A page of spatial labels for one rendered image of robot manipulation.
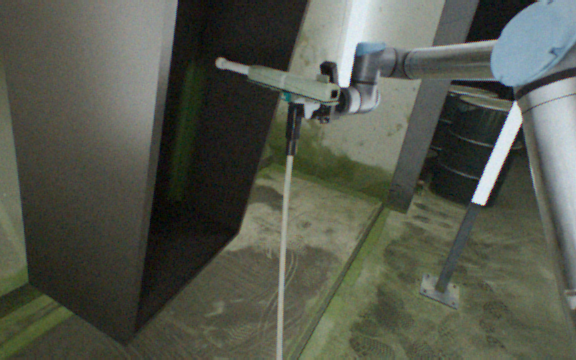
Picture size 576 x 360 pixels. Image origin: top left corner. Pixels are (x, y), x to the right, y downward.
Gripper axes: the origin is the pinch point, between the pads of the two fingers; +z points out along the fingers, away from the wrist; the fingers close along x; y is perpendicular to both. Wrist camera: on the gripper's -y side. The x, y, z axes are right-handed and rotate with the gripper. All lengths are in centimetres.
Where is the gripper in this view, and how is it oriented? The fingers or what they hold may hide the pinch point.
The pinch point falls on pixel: (294, 96)
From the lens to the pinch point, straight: 88.3
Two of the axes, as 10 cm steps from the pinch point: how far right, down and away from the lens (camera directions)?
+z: -7.1, 2.0, -6.8
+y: -1.4, 9.0, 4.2
